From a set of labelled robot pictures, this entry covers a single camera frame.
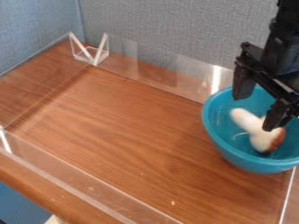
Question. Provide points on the white toy mushroom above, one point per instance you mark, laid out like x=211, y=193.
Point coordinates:
x=263, y=141

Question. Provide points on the blue plastic bowl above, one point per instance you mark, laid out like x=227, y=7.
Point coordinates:
x=233, y=125

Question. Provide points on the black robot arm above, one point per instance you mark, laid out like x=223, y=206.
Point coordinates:
x=287, y=16

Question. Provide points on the clear acrylic barrier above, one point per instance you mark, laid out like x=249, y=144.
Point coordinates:
x=103, y=142

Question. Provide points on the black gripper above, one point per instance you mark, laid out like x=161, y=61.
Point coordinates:
x=271, y=67

